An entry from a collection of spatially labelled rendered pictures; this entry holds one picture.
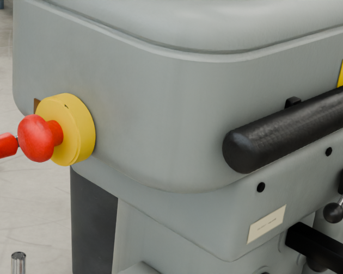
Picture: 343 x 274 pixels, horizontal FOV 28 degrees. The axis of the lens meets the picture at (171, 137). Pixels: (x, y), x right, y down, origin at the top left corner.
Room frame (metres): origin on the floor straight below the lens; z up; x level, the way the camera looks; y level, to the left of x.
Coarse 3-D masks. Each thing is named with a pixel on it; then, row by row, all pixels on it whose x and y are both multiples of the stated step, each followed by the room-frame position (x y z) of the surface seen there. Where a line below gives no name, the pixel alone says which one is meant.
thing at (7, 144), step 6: (0, 138) 0.58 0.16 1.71; (6, 138) 0.59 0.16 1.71; (12, 138) 0.59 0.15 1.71; (0, 144) 0.58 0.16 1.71; (6, 144) 0.58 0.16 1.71; (12, 144) 0.58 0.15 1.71; (18, 144) 0.60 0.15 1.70; (0, 150) 0.57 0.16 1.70; (6, 150) 0.58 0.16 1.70; (12, 150) 0.58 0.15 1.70; (0, 156) 0.57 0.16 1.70; (6, 156) 0.58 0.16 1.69
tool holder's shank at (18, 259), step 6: (18, 252) 0.92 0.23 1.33; (12, 258) 0.90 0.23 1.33; (18, 258) 0.90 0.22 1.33; (24, 258) 0.91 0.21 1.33; (12, 264) 0.90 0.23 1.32; (18, 264) 0.90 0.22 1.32; (24, 264) 0.91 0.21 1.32; (12, 270) 0.90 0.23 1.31; (18, 270) 0.90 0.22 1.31; (24, 270) 0.91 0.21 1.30
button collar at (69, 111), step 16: (64, 96) 0.52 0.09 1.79; (48, 112) 0.52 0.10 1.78; (64, 112) 0.50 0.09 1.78; (80, 112) 0.51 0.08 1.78; (64, 128) 0.50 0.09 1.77; (80, 128) 0.50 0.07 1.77; (64, 144) 0.50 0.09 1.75; (80, 144) 0.49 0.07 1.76; (64, 160) 0.50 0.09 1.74; (80, 160) 0.50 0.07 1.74
